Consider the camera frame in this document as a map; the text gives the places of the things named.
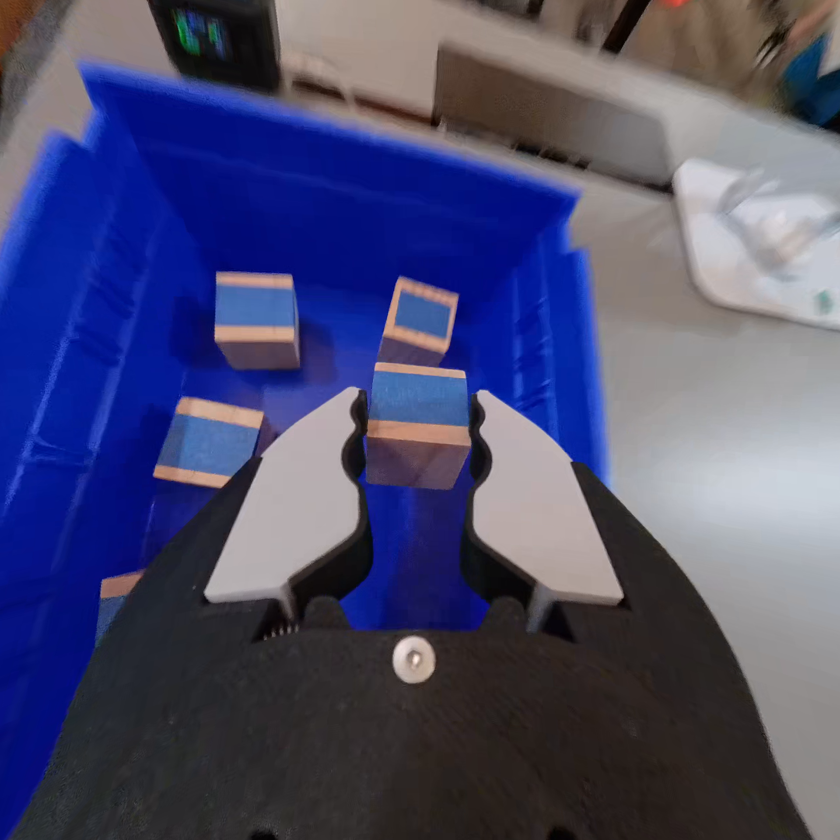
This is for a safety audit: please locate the dark desk cable cover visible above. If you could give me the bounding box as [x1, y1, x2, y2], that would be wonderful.
[433, 42, 673, 188]

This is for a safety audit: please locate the wooden document stand white base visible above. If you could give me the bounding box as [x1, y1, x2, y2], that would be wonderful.
[671, 157, 840, 324]

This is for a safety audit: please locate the white cable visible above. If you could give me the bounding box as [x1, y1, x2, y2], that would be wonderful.
[281, 52, 361, 102]

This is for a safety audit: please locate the blue plastic bin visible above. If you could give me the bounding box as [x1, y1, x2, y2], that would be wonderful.
[0, 60, 611, 840]

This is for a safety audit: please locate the black battery charger case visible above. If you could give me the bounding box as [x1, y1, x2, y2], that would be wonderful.
[146, 0, 283, 93]

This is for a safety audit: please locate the blue striped wooden cube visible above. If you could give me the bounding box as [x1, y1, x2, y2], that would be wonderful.
[95, 570, 145, 647]
[365, 362, 472, 491]
[153, 395, 265, 490]
[214, 272, 301, 370]
[378, 276, 459, 368]

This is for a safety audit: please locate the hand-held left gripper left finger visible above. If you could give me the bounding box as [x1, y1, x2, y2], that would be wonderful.
[203, 387, 375, 621]

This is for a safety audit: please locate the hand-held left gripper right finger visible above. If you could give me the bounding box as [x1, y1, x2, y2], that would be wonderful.
[459, 389, 624, 632]

